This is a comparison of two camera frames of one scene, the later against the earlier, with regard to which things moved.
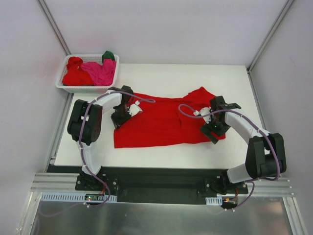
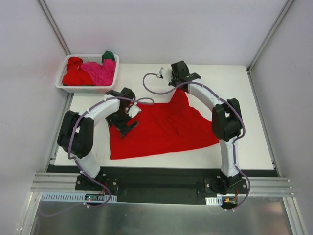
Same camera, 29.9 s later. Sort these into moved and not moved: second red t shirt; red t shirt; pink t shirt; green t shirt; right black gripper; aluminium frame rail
Moved: red t shirt; right black gripper
Not moved: pink t shirt; aluminium frame rail; second red t shirt; green t shirt
